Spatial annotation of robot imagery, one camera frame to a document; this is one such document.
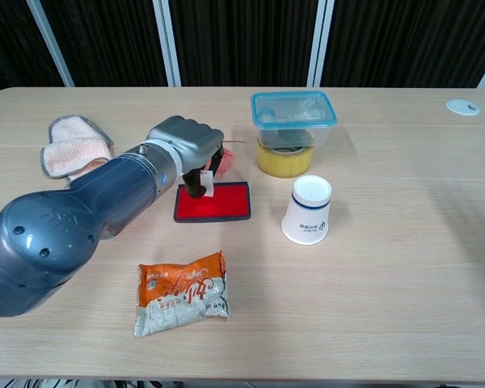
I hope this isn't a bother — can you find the red ink pad clear lid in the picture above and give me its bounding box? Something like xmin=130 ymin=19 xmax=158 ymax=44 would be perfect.
xmin=173 ymin=139 xmax=252 ymax=224

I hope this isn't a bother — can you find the white paper cup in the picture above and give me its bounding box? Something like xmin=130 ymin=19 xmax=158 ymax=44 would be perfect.
xmin=280 ymin=175 xmax=333 ymax=246

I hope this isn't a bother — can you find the left silver and black robot hand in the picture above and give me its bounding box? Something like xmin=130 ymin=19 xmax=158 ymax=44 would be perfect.
xmin=146 ymin=115 xmax=226 ymax=200

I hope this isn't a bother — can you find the white round cable grommet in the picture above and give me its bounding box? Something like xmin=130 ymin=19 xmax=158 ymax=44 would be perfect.
xmin=445 ymin=98 xmax=480 ymax=117

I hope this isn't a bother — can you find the white and red stamp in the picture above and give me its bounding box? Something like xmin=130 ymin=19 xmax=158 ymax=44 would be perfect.
xmin=200 ymin=169 xmax=216 ymax=198

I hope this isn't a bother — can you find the pink cloth with grey edge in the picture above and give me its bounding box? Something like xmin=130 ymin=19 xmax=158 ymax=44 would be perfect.
xmin=39 ymin=114 xmax=116 ymax=181

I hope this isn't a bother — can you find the clear container with blue lid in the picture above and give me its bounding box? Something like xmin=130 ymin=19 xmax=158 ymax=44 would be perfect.
xmin=250 ymin=91 xmax=339 ymax=147

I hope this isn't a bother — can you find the yellow tape roll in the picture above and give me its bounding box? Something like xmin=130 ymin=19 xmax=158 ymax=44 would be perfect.
xmin=255 ymin=136 xmax=315 ymax=179

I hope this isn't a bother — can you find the orange and white snack packet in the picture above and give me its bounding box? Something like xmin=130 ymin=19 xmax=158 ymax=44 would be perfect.
xmin=132 ymin=250 xmax=232 ymax=339

